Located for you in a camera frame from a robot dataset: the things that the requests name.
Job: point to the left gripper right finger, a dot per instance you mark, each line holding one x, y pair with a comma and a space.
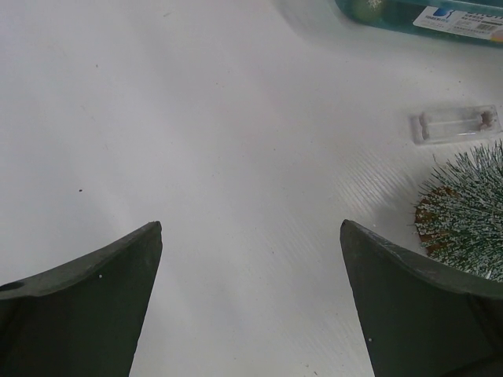
418, 316

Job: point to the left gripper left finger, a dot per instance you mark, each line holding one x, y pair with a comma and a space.
82, 318

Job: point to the small frosted christmas tree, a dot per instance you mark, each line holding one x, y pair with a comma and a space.
459, 215

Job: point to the small light battery box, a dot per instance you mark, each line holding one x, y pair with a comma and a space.
455, 124

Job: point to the teal plastic bin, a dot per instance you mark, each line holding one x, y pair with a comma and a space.
467, 21

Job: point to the gold bauble under bin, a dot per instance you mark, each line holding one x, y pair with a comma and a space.
367, 11

